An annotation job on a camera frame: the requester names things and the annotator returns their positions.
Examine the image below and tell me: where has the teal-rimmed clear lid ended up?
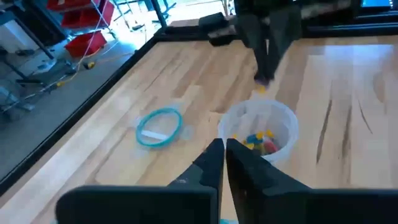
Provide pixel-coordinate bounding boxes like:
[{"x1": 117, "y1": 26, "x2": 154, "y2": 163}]
[{"x1": 133, "y1": 105, "x2": 195, "y2": 150}]

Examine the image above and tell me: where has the black metal table frame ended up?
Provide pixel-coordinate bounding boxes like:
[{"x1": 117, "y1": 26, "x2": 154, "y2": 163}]
[{"x1": 0, "y1": 23, "x2": 398, "y2": 195}]

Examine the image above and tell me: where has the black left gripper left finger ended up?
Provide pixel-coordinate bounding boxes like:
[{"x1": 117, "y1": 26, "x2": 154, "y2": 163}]
[{"x1": 167, "y1": 138, "x2": 225, "y2": 224}]

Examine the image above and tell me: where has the blue lit monitor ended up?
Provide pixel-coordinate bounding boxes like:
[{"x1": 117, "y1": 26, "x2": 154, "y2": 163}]
[{"x1": 360, "y1": 0, "x2": 393, "y2": 9}]

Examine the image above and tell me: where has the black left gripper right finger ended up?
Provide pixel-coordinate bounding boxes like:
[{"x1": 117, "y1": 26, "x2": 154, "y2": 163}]
[{"x1": 226, "y1": 138, "x2": 312, "y2": 224}]

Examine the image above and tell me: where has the white cabinet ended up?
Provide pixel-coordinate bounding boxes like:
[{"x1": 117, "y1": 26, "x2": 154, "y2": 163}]
[{"x1": 0, "y1": 20, "x2": 40, "y2": 54}]

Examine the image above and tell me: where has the dark grey desk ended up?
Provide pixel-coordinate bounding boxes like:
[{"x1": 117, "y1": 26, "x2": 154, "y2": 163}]
[{"x1": 303, "y1": 0, "x2": 398, "y2": 38}]

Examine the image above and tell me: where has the clear plastic tub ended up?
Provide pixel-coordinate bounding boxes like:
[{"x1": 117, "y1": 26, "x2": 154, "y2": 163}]
[{"x1": 217, "y1": 99, "x2": 300, "y2": 166}]

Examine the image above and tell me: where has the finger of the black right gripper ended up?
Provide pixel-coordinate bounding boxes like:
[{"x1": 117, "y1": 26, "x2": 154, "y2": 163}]
[
  {"x1": 266, "y1": 30, "x2": 292, "y2": 82},
  {"x1": 252, "y1": 37, "x2": 268, "y2": 85}
]

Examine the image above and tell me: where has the red candy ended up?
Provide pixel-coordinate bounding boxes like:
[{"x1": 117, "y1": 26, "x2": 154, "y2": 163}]
[{"x1": 264, "y1": 139, "x2": 280, "y2": 154}]

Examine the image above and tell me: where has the cable with yellow plugs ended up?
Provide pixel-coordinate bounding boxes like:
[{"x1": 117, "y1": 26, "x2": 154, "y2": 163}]
[{"x1": 46, "y1": 0, "x2": 137, "y2": 91}]

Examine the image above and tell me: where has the grey metal table leg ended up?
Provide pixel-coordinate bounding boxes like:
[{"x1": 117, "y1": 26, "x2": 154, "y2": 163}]
[{"x1": 0, "y1": 86, "x2": 35, "y2": 113}]

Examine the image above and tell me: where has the red box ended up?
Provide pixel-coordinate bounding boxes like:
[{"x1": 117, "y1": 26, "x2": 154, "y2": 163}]
[{"x1": 64, "y1": 30, "x2": 108, "y2": 59}]

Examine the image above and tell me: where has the rack with red bins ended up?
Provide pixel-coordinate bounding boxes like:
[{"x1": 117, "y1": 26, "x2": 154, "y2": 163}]
[{"x1": 46, "y1": 0, "x2": 116, "y2": 29}]

